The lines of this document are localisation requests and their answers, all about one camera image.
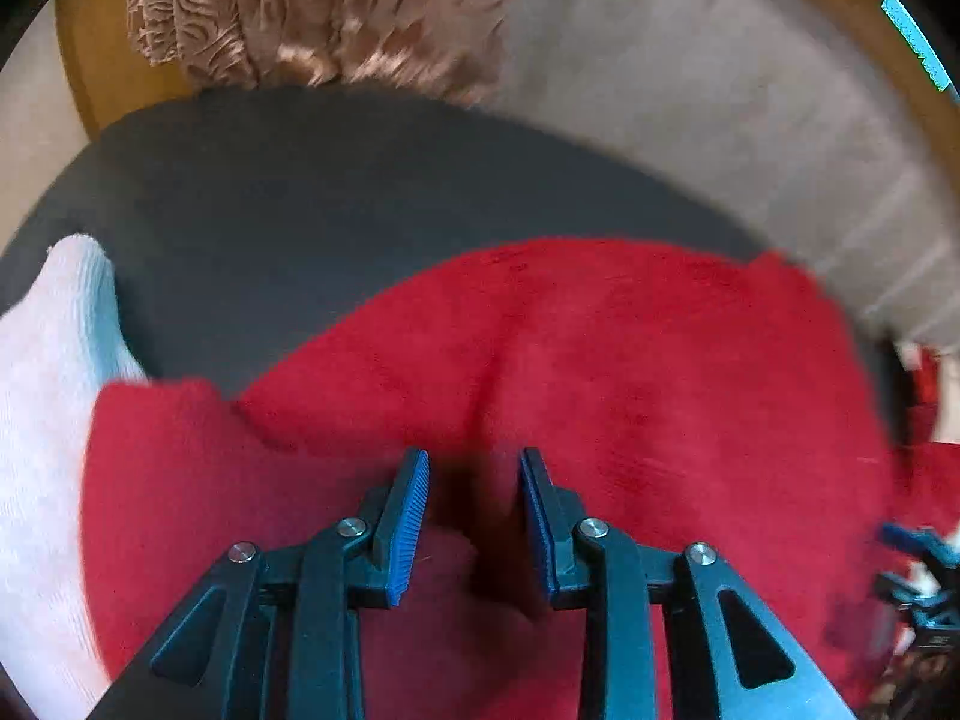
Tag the red knit sweater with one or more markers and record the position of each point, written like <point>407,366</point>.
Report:
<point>637,390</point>

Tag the white knit garment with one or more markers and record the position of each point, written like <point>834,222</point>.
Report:
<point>45,405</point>

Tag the brown lace curtain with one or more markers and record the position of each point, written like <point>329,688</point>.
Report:
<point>322,7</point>

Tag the wooden framed window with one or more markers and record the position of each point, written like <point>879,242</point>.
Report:
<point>911,37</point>

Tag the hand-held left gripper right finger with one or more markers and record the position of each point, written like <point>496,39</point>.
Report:
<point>541,532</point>

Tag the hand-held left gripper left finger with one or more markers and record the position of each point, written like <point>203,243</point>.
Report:
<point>409,532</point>

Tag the dark red garment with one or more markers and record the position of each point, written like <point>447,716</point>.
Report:
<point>941,480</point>

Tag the wooden furniture panel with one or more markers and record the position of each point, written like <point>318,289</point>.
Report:
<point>97,67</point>

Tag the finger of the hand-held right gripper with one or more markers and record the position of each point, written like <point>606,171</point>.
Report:
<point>900,589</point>
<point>907,538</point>

